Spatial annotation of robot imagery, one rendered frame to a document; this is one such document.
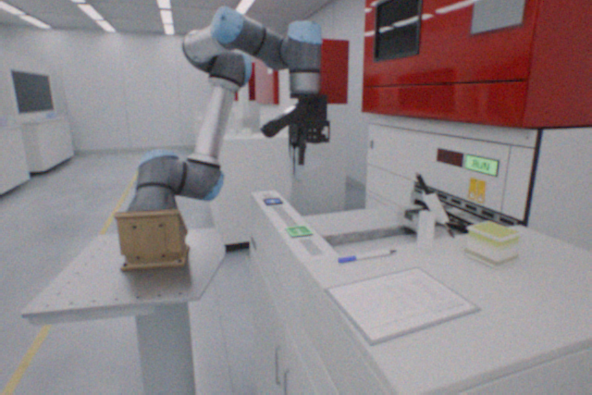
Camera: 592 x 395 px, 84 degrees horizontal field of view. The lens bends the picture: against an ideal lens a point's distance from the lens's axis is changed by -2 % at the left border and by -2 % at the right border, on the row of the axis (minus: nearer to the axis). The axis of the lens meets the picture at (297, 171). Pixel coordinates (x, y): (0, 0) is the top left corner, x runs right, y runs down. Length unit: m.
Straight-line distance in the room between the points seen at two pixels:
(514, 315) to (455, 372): 0.18
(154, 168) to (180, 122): 7.66
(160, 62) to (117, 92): 1.20
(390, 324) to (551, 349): 0.21
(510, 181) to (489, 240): 0.34
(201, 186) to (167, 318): 0.41
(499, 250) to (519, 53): 0.49
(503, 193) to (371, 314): 0.65
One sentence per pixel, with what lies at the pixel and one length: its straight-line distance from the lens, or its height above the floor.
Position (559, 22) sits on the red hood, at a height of 1.47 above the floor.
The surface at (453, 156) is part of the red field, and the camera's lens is 1.21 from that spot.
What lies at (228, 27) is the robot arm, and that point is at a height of 1.45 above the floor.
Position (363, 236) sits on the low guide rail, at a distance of 1.17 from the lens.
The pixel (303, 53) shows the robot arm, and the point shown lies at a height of 1.39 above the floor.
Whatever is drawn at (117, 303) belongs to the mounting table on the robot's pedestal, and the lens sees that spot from 0.95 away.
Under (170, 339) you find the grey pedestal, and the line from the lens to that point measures 1.18.
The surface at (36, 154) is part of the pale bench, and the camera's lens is 6.98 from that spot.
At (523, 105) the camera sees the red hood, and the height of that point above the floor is 1.28.
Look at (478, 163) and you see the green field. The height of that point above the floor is 1.10.
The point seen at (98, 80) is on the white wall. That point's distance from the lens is 8.90.
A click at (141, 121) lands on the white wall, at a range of 8.79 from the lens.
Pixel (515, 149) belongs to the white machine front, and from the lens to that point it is 1.06.
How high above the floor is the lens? 1.30
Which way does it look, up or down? 13 degrees down
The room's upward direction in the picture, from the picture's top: straight up
